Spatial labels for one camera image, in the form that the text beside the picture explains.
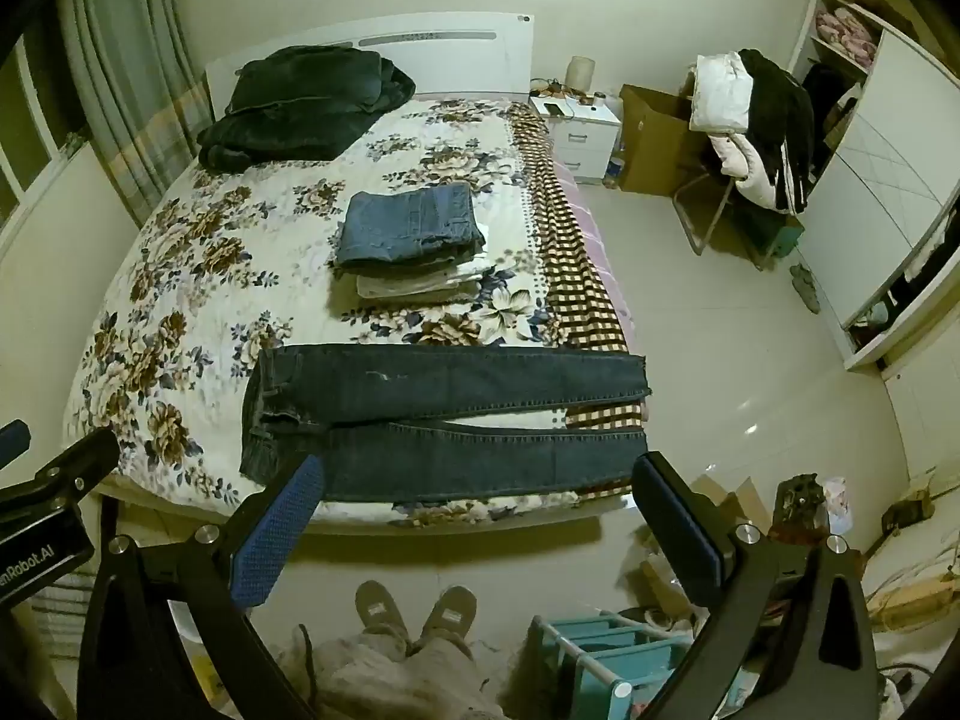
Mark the pink folded clothes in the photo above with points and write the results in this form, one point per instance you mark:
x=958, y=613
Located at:
x=847, y=34

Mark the person's legs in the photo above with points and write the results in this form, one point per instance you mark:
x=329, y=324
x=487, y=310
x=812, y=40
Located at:
x=390, y=679

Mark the black phone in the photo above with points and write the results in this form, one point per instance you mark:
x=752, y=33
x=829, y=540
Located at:
x=553, y=109

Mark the black jacket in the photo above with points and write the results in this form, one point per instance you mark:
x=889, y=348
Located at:
x=784, y=127

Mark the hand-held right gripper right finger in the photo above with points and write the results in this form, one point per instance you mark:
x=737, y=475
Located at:
x=679, y=532

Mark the folded blue jeans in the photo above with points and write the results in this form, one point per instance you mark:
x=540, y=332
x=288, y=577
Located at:
x=405, y=225

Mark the brown checked bed sheet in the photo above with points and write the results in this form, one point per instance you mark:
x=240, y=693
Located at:
x=570, y=262

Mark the person's left shoe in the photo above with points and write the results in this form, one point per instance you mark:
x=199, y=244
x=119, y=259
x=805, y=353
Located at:
x=381, y=611

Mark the white window frame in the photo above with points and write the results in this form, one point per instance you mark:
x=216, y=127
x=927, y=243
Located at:
x=30, y=165

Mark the metal frame chair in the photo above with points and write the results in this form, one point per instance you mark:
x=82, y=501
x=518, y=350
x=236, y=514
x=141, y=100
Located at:
x=697, y=217

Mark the person's shoe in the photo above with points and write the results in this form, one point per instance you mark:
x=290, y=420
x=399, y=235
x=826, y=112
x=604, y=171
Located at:
x=381, y=611
x=448, y=613

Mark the white bed headboard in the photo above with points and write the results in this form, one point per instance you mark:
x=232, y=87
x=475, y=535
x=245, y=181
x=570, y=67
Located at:
x=450, y=60

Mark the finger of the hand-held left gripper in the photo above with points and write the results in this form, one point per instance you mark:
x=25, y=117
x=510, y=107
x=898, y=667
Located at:
x=82, y=461
x=11, y=436

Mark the person's right shoe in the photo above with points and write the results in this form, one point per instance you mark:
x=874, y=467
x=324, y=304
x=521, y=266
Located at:
x=448, y=613

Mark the dark blue jeans pants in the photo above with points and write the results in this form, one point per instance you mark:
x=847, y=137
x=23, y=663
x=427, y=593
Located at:
x=450, y=382

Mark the teal storage rack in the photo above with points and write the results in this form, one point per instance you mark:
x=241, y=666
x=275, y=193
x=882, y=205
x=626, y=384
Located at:
x=600, y=652

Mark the dark green pillow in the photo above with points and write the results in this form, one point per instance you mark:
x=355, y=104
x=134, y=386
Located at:
x=300, y=112

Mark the cardboard box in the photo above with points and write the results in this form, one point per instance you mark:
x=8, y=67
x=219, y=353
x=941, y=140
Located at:
x=652, y=142

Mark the white nightstand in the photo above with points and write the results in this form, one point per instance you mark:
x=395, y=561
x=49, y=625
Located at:
x=581, y=142

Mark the white wardrobe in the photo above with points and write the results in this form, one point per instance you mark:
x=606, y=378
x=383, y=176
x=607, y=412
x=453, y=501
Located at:
x=877, y=187

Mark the pale pink coat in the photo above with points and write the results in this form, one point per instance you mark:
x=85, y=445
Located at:
x=750, y=172

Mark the grey slippers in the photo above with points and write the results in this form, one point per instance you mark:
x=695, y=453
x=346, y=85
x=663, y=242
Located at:
x=806, y=286

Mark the floral blanket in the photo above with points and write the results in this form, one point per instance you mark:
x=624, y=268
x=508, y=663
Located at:
x=247, y=240

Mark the white jacket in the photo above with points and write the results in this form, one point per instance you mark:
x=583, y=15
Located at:
x=720, y=94

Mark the striped curtain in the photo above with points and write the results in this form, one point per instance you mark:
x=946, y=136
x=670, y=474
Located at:
x=127, y=75

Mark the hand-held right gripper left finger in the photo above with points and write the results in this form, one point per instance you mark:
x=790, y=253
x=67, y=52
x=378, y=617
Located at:
x=276, y=536

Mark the folded beige pants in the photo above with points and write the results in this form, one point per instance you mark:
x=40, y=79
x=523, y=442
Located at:
x=405, y=286

